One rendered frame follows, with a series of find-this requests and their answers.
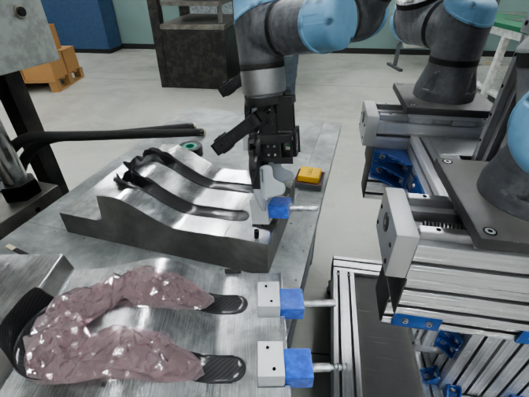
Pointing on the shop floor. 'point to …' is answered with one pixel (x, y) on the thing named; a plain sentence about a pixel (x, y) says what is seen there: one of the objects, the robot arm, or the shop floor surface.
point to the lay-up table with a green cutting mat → (516, 19)
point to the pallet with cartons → (55, 68)
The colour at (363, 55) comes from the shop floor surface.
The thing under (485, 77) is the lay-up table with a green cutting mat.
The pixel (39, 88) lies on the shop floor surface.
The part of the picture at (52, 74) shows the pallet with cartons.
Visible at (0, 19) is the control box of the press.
